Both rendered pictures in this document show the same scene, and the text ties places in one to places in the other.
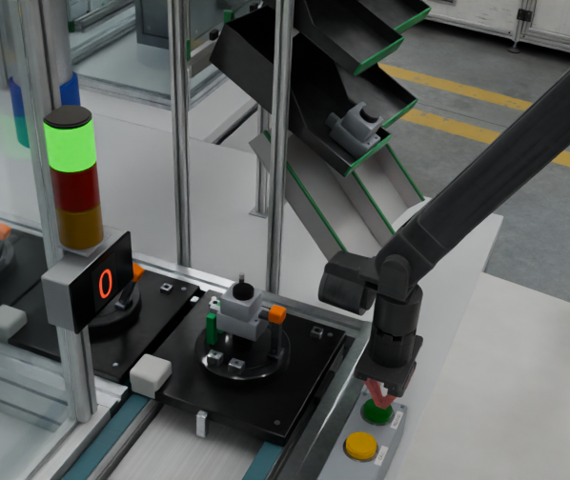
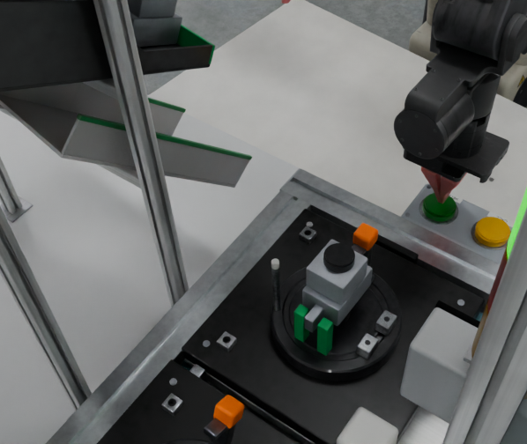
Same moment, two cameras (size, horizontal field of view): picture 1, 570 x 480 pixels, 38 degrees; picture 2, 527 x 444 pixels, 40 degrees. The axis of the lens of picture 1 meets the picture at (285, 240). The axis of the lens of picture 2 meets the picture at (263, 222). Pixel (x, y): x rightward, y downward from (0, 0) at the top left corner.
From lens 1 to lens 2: 1.00 m
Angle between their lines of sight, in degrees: 54
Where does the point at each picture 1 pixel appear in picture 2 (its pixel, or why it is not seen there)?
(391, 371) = (488, 145)
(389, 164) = not seen: hidden behind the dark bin
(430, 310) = not seen: hidden behind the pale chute
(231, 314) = (352, 291)
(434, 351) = (270, 166)
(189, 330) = (271, 383)
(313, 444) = (480, 277)
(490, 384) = (328, 136)
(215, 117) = not seen: outside the picture
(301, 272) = (85, 262)
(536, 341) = (272, 85)
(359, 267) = (455, 79)
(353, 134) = (159, 17)
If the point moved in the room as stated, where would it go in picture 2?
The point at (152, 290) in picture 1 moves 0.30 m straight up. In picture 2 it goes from (166, 428) to (101, 242)
